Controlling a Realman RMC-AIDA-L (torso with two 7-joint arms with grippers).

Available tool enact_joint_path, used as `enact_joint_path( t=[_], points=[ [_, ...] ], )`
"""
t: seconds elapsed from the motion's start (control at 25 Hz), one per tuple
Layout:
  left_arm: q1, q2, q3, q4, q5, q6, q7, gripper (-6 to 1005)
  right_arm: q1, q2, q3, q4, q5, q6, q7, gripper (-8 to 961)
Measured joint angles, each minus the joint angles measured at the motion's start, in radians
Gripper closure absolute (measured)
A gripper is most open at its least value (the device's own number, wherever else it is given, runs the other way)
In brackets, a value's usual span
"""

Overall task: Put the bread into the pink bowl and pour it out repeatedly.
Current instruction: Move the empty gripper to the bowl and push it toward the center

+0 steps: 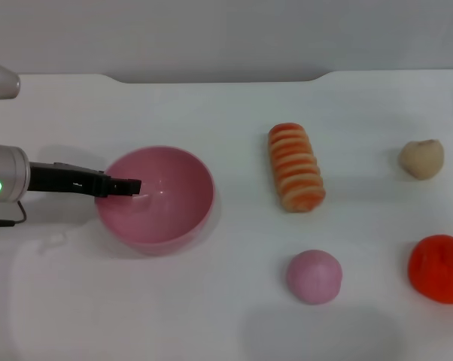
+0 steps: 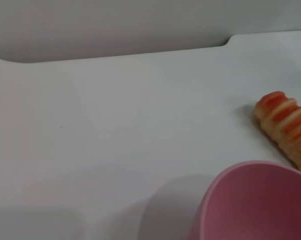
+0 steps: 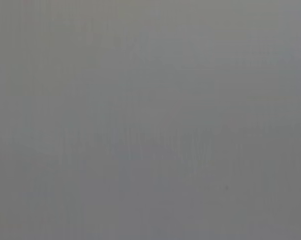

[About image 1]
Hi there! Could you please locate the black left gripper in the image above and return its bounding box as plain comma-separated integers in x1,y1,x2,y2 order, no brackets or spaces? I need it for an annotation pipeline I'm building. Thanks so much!
29,161,142,199

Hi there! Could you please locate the pink plastic bowl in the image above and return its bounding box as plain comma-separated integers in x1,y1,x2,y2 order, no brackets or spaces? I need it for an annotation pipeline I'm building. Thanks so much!
95,146,216,257

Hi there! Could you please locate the orange striped bread roll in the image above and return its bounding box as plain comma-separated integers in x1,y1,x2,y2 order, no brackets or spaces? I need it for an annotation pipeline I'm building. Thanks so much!
268,122,327,214

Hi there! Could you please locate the red-orange round bread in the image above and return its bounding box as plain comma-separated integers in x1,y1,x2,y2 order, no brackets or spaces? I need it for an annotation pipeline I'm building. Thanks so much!
407,234,453,305

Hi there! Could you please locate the pink round bun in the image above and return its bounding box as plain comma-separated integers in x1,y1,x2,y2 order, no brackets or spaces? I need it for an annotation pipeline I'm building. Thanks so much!
285,249,343,305

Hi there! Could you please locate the beige heart-shaped bun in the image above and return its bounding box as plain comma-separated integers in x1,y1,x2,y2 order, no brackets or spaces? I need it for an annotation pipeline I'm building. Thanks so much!
397,138,445,181

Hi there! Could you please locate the left arm cable with plug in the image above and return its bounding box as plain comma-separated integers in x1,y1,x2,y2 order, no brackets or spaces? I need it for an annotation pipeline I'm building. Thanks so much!
0,200,27,229

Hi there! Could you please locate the left wrist camera housing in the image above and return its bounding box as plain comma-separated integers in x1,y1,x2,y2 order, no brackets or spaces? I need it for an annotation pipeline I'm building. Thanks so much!
0,59,22,101

